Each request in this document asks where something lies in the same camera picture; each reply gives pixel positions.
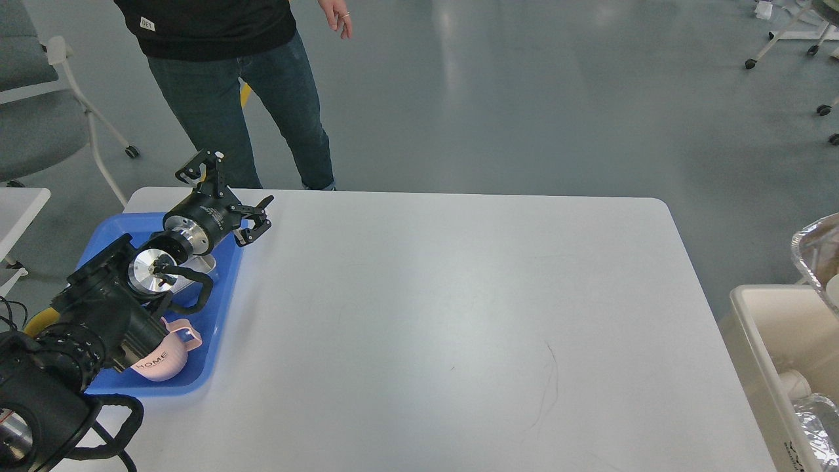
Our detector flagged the pink mug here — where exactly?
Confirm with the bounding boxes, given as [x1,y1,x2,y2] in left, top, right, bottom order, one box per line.
[131,319,203,382]

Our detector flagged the square steel tray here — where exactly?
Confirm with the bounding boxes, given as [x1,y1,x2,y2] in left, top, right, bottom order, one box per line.
[171,254,216,294]

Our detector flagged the white cup in bin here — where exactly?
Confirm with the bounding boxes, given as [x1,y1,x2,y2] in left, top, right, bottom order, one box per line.
[779,368,813,401]

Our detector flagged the teal mug yellow inside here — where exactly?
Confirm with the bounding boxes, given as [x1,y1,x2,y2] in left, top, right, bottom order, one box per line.
[24,307,60,338]

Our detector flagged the white bin right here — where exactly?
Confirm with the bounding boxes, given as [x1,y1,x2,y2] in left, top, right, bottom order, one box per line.
[717,286,838,471]

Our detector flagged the aluminium foil tray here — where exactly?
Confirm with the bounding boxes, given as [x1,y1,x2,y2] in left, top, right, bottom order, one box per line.
[790,213,838,315]

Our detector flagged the standing person dark clothes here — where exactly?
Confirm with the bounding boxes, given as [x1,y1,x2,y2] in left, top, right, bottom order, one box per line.
[113,0,355,191]

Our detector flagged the grey office chair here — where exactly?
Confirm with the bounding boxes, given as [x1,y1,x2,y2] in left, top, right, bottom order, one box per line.
[1,1,139,205]

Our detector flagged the person's left hand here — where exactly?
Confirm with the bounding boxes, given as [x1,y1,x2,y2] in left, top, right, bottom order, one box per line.
[318,0,353,39]

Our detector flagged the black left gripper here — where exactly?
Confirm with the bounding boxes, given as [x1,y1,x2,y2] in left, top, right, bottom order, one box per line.
[160,150,275,258]

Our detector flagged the white paper cup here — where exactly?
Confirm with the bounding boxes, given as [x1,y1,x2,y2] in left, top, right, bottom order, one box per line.
[823,273,839,311]

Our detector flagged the white side table left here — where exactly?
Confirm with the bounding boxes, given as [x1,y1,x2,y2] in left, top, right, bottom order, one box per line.
[1,187,51,259]

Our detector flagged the white wheeled rack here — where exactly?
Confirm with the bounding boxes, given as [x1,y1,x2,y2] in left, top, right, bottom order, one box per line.
[745,0,839,146]

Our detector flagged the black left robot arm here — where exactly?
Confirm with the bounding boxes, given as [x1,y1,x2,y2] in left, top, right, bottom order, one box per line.
[1,151,273,471]

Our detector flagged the crumpled foil in bin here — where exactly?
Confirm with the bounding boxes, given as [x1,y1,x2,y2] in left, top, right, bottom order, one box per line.
[792,393,838,471]

